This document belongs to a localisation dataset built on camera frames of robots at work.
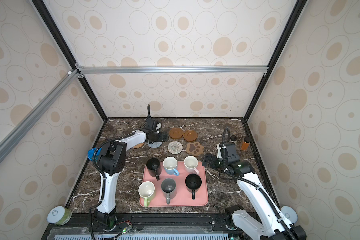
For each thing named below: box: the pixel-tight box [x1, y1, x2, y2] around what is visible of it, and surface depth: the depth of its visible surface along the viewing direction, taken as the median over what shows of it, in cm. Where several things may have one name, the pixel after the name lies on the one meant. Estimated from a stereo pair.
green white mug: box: [138, 181, 156, 208], surface depth 78 cm
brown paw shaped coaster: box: [186, 141, 204, 157], surface depth 105 cm
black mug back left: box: [146, 157, 162, 181], surface depth 87 cm
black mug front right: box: [185, 173, 202, 200], surface depth 81 cm
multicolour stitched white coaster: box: [167, 141, 183, 155], surface depth 105 cm
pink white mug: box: [184, 155, 200, 175], surface depth 87 cm
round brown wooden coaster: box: [169, 127, 183, 139], surface depth 112 cm
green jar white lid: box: [47, 205, 72, 226], surface depth 73 cm
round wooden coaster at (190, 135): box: [183, 129, 198, 142], surface depth 111 cm
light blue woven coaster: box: [147, 141, 163, 149], surface depth 105 cm
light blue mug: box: [163, 156, 180, 176], surface depth 87 cm
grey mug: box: [161, 178, 177, 205], surface depth 78 cm
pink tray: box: [139, 161, 209, 207], surface depth 82 cm
